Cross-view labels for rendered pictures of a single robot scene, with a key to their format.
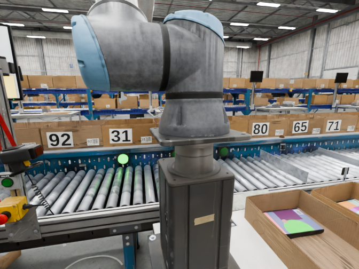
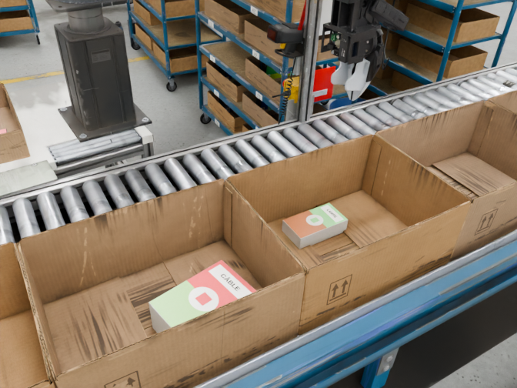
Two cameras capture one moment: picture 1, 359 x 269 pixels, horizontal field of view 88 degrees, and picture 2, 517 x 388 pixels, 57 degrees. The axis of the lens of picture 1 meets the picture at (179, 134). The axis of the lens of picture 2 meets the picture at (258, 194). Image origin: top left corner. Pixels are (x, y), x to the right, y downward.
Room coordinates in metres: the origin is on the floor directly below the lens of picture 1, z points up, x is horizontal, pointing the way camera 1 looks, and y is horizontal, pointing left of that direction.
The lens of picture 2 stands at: (2.15, -0.02, 1.61)
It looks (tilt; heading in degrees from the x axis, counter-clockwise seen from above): 37 degrees down; 160
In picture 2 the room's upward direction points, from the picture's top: 2 degrees clockwise
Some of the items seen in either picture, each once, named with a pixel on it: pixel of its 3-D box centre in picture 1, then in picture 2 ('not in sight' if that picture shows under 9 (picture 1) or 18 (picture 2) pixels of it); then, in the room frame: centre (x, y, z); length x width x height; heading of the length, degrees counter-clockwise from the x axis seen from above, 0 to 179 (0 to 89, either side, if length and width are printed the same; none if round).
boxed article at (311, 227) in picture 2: not in sight; (315, 225); (1.42, 0.38, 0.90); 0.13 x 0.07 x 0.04; 103
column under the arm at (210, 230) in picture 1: (192, 214); (96, 74); (0.50, -0.04, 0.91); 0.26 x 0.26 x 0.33; 16
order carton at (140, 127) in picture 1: (130, 131); (341, 221); (1.49, 0.40, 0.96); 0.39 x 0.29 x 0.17; 102
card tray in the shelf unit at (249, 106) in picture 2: not in sight; (284, 110); (-0.02, 0.89, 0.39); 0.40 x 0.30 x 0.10; 12
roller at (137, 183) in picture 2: not in sight; (159, 219); (1.09, 0.07, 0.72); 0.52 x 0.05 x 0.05; 12
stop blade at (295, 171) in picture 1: (279, 164); not in sight; (1.26, -0.73, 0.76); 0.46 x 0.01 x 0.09; 12
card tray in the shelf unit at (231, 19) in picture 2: not in sight; (244, 10); (-0.48, 0.79, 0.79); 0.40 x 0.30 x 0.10; 13
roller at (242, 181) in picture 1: (234, 174); not in sight; (1.19, -0.38, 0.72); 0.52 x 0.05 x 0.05; 12
